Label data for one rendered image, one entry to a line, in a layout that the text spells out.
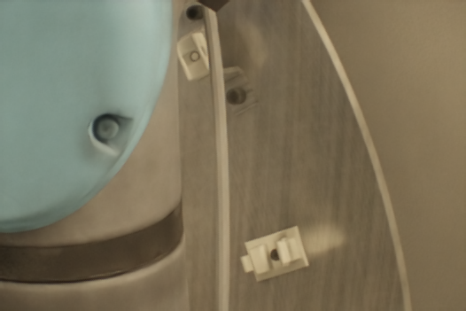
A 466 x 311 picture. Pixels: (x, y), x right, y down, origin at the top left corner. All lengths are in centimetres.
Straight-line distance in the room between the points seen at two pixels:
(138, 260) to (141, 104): 5
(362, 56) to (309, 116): 3
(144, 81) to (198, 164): 38
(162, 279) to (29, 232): 5
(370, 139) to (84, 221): 33
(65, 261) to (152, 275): 3
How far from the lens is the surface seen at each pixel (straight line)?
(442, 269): 101
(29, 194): 68
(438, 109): 100
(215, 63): 100
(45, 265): 70
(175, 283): 73
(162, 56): 68
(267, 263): 103
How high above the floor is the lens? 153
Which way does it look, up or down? 9 degrees down
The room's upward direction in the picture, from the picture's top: 3 degrees clockwise
